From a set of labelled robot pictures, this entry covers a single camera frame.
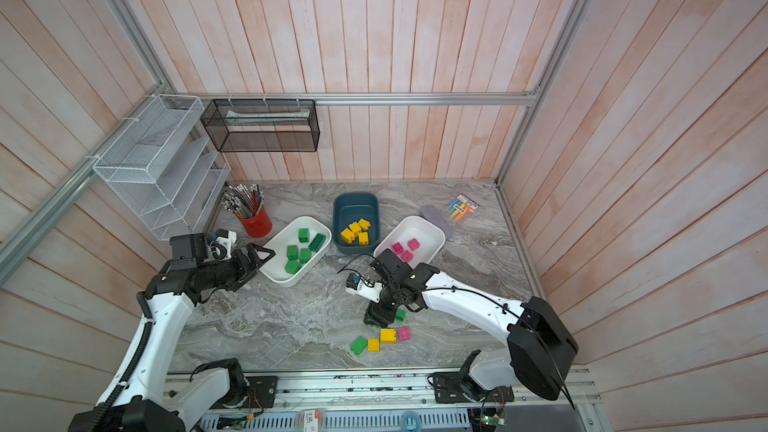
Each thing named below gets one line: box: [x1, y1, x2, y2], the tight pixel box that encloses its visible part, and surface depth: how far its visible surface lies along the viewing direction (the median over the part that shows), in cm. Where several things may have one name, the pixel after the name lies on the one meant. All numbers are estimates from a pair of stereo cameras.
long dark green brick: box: [308, 233, 326, 252], surface depth 103 cm
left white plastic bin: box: [259, 216, 333, 287], surface depth 102 cm
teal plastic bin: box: [332, 192, 380, 254], surface depth 107 cm
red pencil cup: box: [241, 207, 273, 238], surface depth 100 cm
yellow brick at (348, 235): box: [340, 228, 355, 244], surface depth 103 cm
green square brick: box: [298, 228, 309, 243], surface depth 103 cm
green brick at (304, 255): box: [299, 248, 311, 264], surface depth 100 cm
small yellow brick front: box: [367, 338, 381, 352], surface depth 82 cm
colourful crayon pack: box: [446, 193, 480, 221], surface depth 113 cm
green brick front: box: [350, 336, 368, 356], surface depth 83 cm
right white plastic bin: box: [373, 216, 446, 268], surface depth 103 cm
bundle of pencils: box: [221, 184, 264, 219], surface depth 100 cm
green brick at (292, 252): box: [286, 245, 299, 261], surface depth 100 cm
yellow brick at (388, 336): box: [380, 328, 397, 344], surface depth 82 cm
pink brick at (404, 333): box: [398, 326, 411, 341], surface depth 83 cm
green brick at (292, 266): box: [284, 260, 301, 275], surface depth 95 cm
